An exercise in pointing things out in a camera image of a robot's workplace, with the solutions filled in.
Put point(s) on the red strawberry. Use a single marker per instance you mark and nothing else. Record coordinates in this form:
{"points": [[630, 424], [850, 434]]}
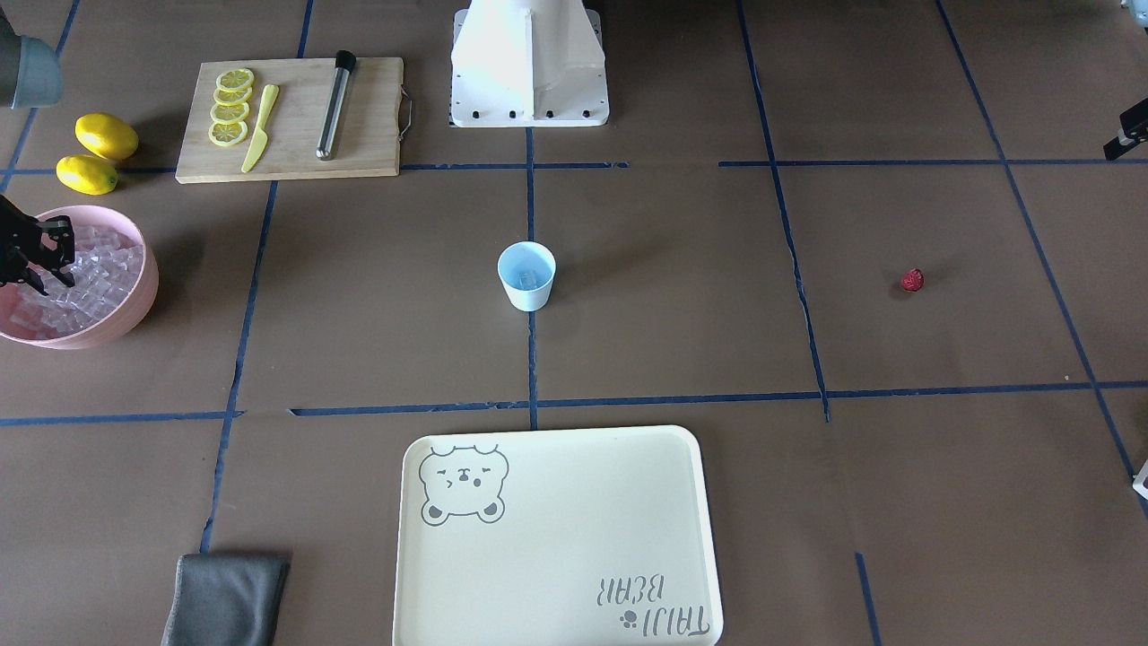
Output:
{"points": [[912, 281]]}

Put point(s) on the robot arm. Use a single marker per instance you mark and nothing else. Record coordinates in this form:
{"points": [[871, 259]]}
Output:
{"points": [[31, 74]]}

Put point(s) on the light blue plastic cup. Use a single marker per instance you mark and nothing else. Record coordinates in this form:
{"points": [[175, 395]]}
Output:
{"points": [[526, 254]]}

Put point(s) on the pink bowl of ice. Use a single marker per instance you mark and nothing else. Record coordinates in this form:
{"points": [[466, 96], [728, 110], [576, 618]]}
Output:
{"points": [[116, 282]]}

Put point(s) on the cream bear serving tray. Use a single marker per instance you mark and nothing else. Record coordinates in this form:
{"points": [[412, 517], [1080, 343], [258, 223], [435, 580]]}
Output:
{"points": [[561, 537]]}

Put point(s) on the wooden cutting board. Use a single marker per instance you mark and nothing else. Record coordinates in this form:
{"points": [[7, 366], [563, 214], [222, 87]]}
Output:
{"points": [[366, 142]]}

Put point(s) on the yellow plastic knife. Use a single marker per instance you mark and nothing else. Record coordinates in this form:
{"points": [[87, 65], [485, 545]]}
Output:
{"points": [[259, 139]]}

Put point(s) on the lemon slice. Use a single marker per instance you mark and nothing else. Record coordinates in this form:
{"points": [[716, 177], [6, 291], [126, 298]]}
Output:
{"points": [[227, 134], [229, 114]]}

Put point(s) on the folded grey cloth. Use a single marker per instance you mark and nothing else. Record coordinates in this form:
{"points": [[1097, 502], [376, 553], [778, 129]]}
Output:
{"points": [[226, 599]]}

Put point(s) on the upper whole lemon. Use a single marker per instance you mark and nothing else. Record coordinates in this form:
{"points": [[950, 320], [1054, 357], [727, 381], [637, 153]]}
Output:
{"points": [[106, 136]]}

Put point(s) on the whole lemon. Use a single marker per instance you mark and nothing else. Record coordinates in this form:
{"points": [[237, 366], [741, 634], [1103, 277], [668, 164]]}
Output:
{"points": [[106, 136], [87, 174]]}

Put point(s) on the lower whole lemon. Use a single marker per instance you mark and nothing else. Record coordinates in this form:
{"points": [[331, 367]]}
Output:
{"points": [[87, 174]]}

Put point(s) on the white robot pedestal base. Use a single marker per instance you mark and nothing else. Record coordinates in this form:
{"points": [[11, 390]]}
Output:
{"points": [[528, 64]]}

